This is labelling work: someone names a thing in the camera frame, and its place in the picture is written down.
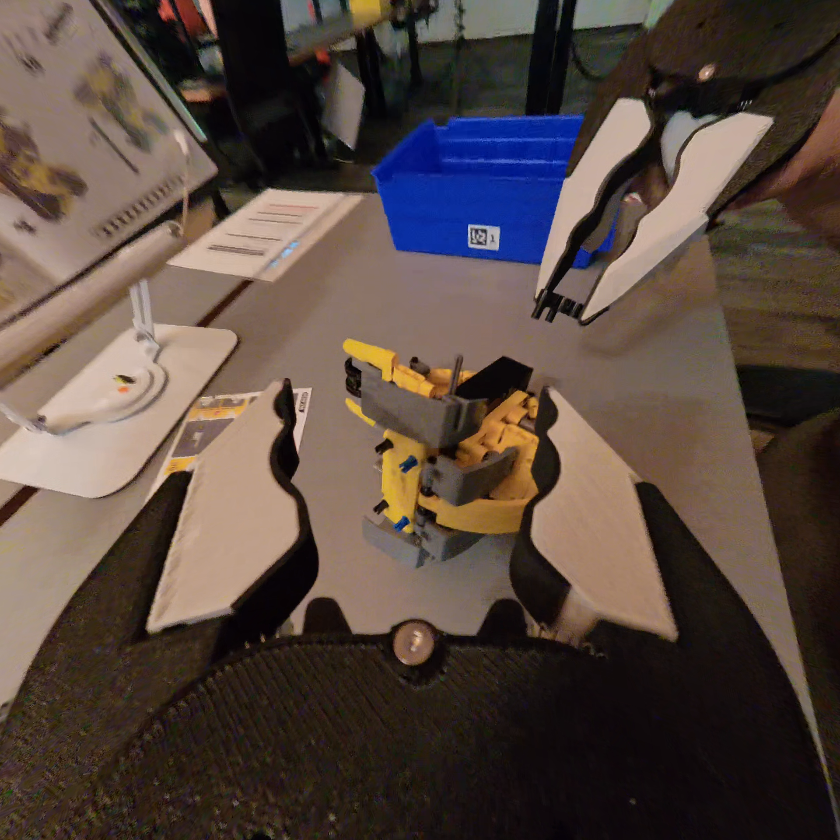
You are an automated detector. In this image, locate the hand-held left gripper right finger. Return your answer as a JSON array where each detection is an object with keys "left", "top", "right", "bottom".
[{"left": 508, "top": 386, "right": 678, "bottom": 644}]

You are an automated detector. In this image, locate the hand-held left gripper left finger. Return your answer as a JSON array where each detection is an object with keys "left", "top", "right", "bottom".
[{"left": 146, "top": 379, "right": 320, "bottom": 636}]

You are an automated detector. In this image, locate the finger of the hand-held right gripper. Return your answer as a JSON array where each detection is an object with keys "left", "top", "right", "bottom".
[
  {"left": 533, "top": 98, "right": 657, "bottom": 311},
  {"left": 579, "top": 113, "right": 775, "bottom": 326}
]

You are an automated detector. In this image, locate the black brick connector piece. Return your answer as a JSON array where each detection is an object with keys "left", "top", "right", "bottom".
[{"left": 532, "top": 292, "right": 589, "bottom": 324}]

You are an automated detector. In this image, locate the yellow toy brick vehicle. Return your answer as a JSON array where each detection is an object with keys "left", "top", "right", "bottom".
[{"left": 343, "top": 338, "right": 560, "bottom": 570}]

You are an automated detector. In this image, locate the person's right hand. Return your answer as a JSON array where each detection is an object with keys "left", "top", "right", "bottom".
[{"left": 742, "top": 88, "right": 840, "bottom": 245}]

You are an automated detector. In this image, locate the yellow sticker sheet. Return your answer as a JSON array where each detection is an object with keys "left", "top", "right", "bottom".
[{"left": 147, "top": 388, "right": 314, "bottom": 500}]

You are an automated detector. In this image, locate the blue plastic bin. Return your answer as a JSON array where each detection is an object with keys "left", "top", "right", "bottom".
[{"left": 372, "top": 116, "right": 619, "bottom": 269}]

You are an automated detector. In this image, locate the standing desk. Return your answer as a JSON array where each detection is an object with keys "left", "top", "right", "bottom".
[{"left": 525, "top": 0, "right": 580, "bottom": 117}]

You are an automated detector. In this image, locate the white book stand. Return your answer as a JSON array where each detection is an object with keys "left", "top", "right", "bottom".
[{"left": 0, "top": 0, "right": 239, "bottom": 500}]

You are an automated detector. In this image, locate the hanging white paper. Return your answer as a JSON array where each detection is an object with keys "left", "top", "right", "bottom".
[{"left": 322, "top": 62, "right": 366, "bottom": 151}]

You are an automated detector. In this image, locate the printed paper sheet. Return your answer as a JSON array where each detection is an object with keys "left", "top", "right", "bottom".
[{"left": 167, "top": 189, "right": 364, "bottom": 283}]

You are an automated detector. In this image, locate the black office chair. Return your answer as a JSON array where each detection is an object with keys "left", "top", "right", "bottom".
[{"left": 210, "top": 0, "right": 330, "bottom": 173}]

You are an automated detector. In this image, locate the open instruction booklet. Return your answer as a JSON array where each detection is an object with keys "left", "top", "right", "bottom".
[{"left": 0, "top": 0, "right": 219, "bottom": 317}]

